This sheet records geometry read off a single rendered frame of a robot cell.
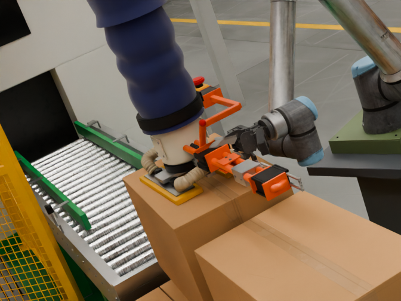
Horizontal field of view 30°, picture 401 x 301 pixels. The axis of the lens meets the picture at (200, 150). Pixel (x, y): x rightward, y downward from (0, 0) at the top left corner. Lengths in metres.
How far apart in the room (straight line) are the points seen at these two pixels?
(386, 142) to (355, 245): 0.92
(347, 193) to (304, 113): 1.99
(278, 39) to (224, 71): 3.64
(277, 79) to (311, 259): 0.75
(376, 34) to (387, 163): 0.50
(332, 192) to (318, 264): 2.44
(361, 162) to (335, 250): 0.92
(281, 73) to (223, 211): 0.53
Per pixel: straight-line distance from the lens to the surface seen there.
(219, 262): 2.13
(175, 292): 2.89
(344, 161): 2.93
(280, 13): 2.52
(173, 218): 2.32
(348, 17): 2.53
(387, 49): 2.64
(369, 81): 2.85
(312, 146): 2.42
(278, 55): 2.51
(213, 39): 6.07
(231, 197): 2.30
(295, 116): 2.37
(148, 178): 2.62
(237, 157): 2.19
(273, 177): 1.97
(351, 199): 4.26
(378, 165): 2.82
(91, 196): 4.06
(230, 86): 6.18
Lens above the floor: 1.97
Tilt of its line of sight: 20 degrees down
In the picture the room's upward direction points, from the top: 21 degrees counter-clockwise
